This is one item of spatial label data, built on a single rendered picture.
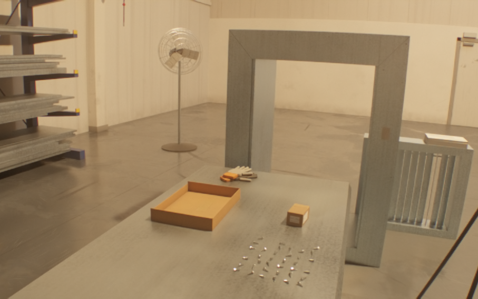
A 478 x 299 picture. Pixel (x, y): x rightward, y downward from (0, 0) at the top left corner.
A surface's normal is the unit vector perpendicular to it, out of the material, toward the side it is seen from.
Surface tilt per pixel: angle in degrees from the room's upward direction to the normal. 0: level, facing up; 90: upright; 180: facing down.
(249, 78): 90
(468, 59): 90
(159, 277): 0
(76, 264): 0
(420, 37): 90
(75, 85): 90
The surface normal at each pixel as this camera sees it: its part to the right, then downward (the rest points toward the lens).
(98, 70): 0.94, 0.11
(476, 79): -0.36, 0.21
